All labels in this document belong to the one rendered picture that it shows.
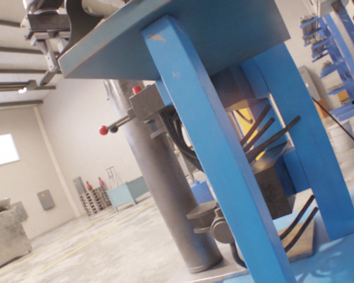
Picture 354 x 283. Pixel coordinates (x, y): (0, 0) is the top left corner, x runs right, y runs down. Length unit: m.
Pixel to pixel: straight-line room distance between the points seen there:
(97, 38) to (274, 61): 0.96
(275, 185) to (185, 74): 0.76
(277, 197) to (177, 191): 0.64
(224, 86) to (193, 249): 0.91
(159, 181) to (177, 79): 1.17
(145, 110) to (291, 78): 0.69
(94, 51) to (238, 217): 0.39
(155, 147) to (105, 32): 1.14
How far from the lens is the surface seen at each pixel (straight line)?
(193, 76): 0.51
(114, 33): 0.56
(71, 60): 0.62
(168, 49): 0.53
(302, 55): 12.20
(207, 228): 1.37
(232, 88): 1.19
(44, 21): 0.80
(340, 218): 1.50
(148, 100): 0.96
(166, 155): 1.66
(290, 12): 12.54
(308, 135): 1.40
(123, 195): 9.45
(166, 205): 1.67
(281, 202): 1.21
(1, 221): 9.10
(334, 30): 7.21
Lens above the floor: 0.78
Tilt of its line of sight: 1 degrees up
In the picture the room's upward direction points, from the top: 24 degrees counter-clockwise
